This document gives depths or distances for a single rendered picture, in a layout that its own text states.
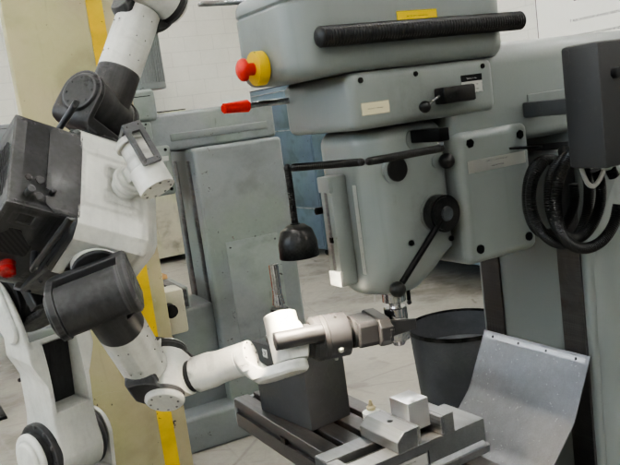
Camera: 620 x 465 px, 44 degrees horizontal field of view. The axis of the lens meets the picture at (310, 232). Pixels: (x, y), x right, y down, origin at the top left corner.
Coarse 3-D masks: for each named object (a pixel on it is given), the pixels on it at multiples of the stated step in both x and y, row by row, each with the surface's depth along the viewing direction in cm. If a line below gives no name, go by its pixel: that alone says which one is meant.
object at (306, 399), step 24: (264, 360) 193; (312, 360) 180; (264, 384) 195; (288, 384) 186; (312, 384) 181; (336, 384) 185; (264, 408) 198; (288, 408) 188; (312, 408) 181; (336, 408) 185
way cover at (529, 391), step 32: (480, 352) 188; (512, 352) 179; (544, 352) 171; (576, 352) 164; (480, 384) 185; (512, 384) 177; (544, 384) 169; (576, 384) 162; (480, 416) 180; (512, 416) 173; (544, 416) 167; (576, 416) 160; (512, 448) 168; (544, 448) 162
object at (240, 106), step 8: (224, 104) 143; (232, 104) 144; (240, 104) 144; (248, 104) 145; (256, 104) 147; (264, 104) 148; (272, 104) 149; (224, 112) 144; (232, 112) 144; (240, 112) 145
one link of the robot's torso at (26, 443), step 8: (96, 408) 178; (104, 416) 177; (112, 432) 177; (24, 440) 167; (32, 440) 165; (112, 440) 177; (16, 448) 170; (24, 448) 166; (32, 448) 165; (40, 448) 164; (112, 448) 178; (24, 456) 166; (32, 456) 164; (40, 456) 164; (112, 456) 178; (24, 464) 167; (32, 464) 165; (40, 464) 165; (96, 464) 180; (104, 464) 180; (112, 464) 178
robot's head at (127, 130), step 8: (128, 128) 137; (136, 128) 138; (144, 128) 138; (120, 136) 139; (128, 136) 136; (144, 136) 138; (136, 144) 136; (152, 144) 137; (136, 152) 136; (152, 152) 137; (144, 160) 136; (152, 160) 136; (160, 160) 137
